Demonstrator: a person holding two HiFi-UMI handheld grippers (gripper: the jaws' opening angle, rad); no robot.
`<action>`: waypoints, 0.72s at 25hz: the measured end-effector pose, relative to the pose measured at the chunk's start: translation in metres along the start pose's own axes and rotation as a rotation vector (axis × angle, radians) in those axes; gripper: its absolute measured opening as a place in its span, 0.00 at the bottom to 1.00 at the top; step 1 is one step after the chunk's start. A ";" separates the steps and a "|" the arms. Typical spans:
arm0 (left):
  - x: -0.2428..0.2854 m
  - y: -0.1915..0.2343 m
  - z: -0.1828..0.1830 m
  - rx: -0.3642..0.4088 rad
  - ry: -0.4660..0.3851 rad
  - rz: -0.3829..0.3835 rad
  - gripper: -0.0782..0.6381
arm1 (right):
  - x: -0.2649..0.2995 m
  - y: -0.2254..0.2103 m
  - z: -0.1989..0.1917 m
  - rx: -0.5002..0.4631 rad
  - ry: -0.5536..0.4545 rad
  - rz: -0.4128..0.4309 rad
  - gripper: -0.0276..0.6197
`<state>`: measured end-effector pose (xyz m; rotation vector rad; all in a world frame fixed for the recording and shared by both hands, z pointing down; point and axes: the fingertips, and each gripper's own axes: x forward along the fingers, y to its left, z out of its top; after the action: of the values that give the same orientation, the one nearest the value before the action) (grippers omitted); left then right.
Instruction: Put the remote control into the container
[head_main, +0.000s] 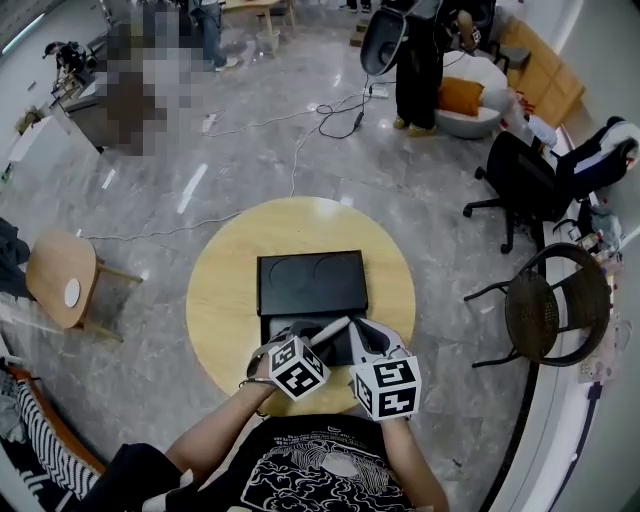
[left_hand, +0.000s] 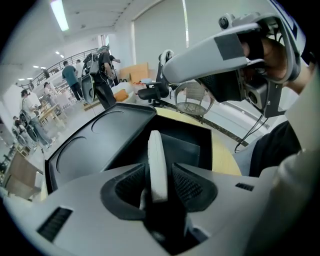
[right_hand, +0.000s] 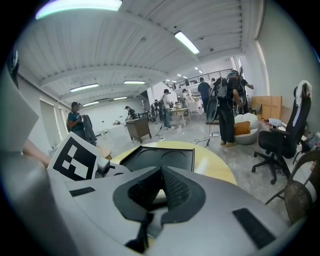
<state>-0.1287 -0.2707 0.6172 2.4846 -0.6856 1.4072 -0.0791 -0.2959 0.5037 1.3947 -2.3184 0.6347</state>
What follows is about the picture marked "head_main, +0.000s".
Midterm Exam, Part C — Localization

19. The light wooden cabinet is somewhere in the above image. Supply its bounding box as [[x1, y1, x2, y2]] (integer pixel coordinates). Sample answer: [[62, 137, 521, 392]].
[[499, 14, 586, 129]]

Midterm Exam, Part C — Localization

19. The oval wooden coffee table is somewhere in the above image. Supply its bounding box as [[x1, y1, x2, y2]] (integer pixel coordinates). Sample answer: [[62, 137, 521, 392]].
[[25, 228, 144, 344]]

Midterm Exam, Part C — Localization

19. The person's black printed t-shirt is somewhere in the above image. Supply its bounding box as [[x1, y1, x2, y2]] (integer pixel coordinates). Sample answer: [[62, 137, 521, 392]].
[[74, 413, 416, 512]]

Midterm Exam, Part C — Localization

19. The black white striped blanket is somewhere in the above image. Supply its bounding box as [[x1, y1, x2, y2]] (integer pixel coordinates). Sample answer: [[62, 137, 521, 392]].
[[0, 379, 101, 504]]

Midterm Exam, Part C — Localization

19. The white handheld stick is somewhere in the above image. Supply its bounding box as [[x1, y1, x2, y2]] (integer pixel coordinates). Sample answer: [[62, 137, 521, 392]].
[[308, 315, 352, 348]]

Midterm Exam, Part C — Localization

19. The pink patterned bag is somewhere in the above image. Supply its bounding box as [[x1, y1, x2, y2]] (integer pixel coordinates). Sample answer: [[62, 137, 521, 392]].
[[577, 319, 631, 386]]

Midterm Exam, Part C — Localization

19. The dark wicker chair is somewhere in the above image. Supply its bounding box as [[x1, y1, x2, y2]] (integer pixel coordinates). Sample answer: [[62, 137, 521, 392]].
[[463, 242, 612, 370]]

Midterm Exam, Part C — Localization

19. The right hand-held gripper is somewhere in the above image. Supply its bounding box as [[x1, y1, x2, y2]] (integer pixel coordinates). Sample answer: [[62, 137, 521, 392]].
[[348, 318, 423, 424]]

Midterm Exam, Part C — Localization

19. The orange sofa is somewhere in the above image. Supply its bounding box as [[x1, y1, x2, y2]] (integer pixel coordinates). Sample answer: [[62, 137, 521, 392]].
[[0, 364, 109, 512]]

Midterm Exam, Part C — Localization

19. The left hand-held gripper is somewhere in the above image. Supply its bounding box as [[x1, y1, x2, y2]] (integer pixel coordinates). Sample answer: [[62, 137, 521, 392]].
[[246, 320, 334, 401]]

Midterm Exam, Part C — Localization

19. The grey clothes pile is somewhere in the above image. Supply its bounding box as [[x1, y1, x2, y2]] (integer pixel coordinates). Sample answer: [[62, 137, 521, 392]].
[[0, 369, 26, 444]]

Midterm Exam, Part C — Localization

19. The person's right forearm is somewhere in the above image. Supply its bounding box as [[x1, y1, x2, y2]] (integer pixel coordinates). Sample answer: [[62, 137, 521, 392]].
[[377, 417, 451, 512]]

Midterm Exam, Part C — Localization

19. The orange cushion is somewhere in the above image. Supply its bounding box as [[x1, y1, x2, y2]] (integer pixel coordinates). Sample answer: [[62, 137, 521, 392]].
[[437, 76, 486, 118]]

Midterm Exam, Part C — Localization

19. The black drawer box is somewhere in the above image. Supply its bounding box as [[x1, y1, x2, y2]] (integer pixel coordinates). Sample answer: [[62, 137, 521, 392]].
[[256, 249, 370, 369]]

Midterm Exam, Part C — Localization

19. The black oval shell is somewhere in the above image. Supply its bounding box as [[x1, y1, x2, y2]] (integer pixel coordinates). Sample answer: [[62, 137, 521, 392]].
[[359, 7, 409, 77]]

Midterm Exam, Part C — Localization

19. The white shell armchair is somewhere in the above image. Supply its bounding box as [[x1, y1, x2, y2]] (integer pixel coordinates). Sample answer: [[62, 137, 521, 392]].
[[433, 49, 511, 140]]

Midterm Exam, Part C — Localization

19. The round wooden table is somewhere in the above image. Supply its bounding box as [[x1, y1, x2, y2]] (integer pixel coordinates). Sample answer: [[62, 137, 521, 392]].
[[185, 196, 417, 417]]

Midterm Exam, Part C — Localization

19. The light wooden table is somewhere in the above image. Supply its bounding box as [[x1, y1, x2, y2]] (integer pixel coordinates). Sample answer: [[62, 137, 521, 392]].
[[222, 0, 296, 39]]

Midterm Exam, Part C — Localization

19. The person's left forearm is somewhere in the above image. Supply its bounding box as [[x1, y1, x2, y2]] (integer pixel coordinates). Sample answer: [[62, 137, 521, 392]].
[[164, 379, 279, 486]]

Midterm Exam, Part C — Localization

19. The black office chair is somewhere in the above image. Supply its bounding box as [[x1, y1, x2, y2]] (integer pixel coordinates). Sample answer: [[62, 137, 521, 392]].
[[462, 130, 576, 255]]

